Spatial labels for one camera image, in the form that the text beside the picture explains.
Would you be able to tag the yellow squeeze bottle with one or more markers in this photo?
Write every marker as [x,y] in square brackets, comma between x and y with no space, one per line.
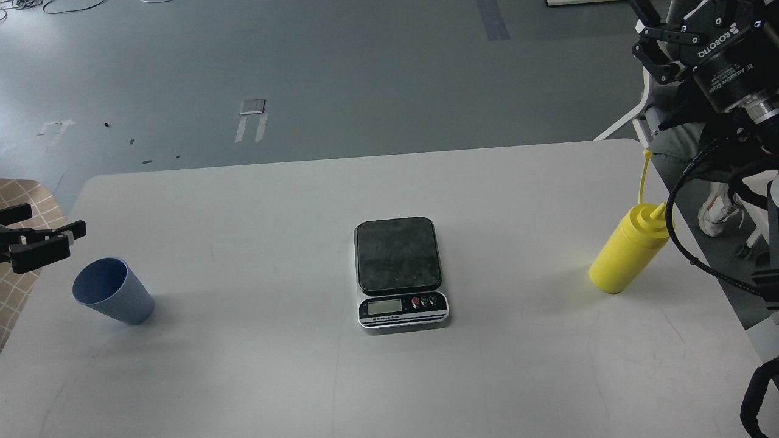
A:
[637,239]

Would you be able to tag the blue ribbed plastic cup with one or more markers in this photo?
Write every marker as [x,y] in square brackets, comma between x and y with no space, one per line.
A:
[110,287]

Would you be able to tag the digital kitchen scale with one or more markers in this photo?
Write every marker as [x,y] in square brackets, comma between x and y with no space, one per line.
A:
[399,275]

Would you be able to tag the grey floor plate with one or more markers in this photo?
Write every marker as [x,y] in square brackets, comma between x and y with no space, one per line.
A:
[253,106]

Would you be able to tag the white office chair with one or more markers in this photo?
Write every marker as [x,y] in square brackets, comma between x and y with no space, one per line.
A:
[636,117]

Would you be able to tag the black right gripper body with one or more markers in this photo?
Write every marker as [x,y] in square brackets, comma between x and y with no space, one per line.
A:
[733,57]

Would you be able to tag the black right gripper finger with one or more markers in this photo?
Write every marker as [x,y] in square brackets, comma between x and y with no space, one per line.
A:
[647,13]
[650,51]

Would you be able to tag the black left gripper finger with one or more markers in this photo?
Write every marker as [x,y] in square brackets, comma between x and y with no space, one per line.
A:
[15,214]
[28,249]

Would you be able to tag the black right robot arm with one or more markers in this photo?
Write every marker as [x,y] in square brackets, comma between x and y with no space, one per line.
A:
[764,277]

